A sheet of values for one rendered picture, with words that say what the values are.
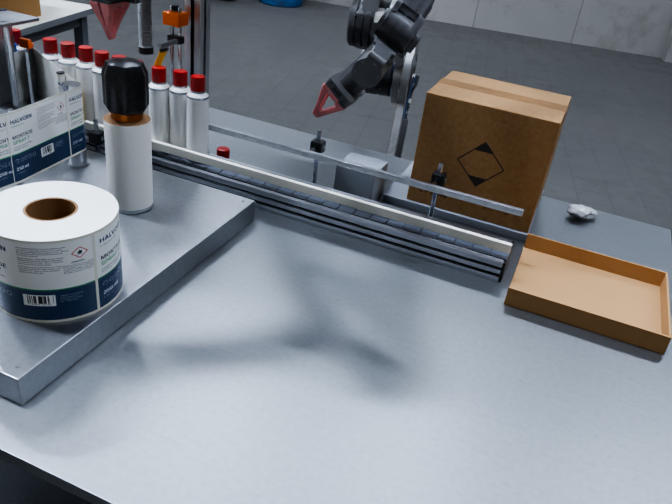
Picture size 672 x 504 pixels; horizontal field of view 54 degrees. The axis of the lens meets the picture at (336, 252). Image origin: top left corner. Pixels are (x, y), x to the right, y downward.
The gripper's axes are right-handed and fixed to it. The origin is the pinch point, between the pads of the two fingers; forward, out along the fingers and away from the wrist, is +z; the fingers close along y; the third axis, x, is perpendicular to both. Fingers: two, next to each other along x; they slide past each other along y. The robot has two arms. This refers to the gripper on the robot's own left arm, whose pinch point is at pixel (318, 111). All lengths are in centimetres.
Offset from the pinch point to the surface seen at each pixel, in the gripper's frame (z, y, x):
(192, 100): 23.2, -0.4, -21.1
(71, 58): 45, -4, -50
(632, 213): 10, -262, 142
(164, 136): 36.9, -1.8, -20.5
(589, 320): -22, 12, 64
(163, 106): 31.2, -1.4, -25.3
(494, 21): 89, -733, -1
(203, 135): 28.2, -2.2, -14.2
